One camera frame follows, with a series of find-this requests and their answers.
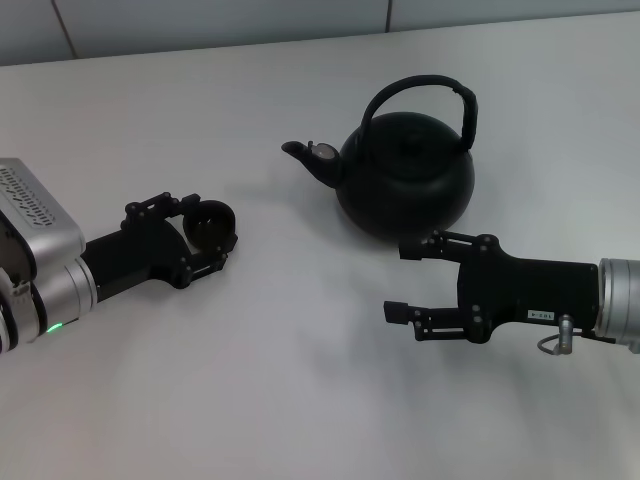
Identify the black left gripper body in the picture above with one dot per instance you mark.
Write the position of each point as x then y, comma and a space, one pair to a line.
140, 255

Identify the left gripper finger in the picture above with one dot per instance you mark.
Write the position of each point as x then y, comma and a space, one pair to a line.
150, 207
200, 270

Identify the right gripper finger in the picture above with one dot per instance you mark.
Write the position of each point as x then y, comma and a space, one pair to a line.
440, 322
455, 245

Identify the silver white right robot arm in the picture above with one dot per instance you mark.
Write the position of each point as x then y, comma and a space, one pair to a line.
622, 305

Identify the black round teapot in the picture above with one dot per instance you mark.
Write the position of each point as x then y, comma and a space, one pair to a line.
405, 195

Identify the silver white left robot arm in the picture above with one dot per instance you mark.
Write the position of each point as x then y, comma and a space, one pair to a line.
65, 295

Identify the silver vented left wrist box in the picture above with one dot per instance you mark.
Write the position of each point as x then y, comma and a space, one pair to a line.
35, 205

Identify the dark brown teacup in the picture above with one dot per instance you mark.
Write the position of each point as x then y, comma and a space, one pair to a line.
207, 227

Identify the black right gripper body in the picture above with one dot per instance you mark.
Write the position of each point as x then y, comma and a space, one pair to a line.
530, 290

